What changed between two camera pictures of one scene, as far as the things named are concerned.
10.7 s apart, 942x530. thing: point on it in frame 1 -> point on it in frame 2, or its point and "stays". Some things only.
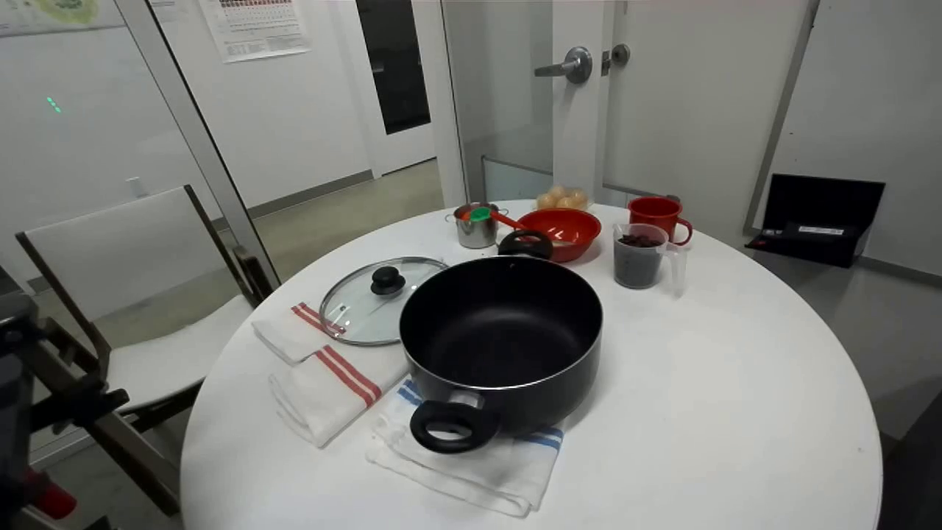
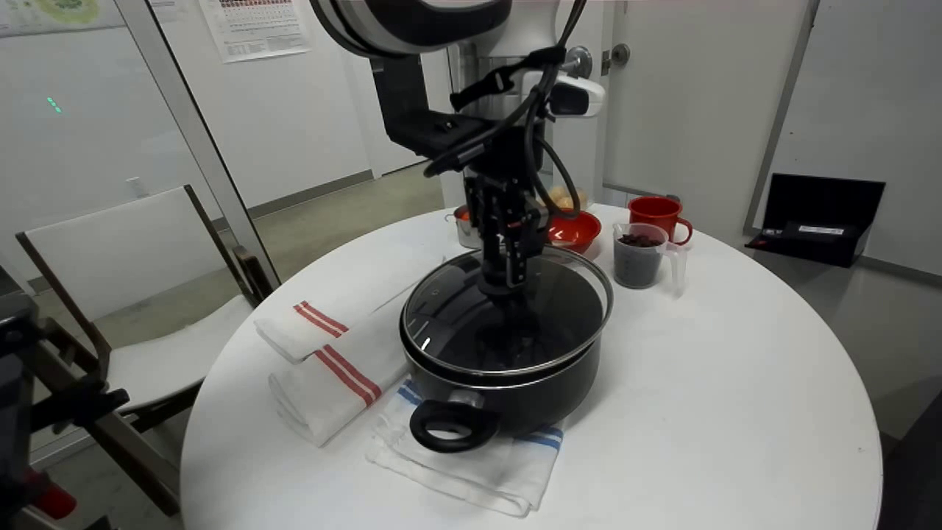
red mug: x=664 y=209 stays
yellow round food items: x=564 y=198 stays
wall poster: x=249 y=29 stays
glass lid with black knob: x=364 y=307 -> x=458 y=322
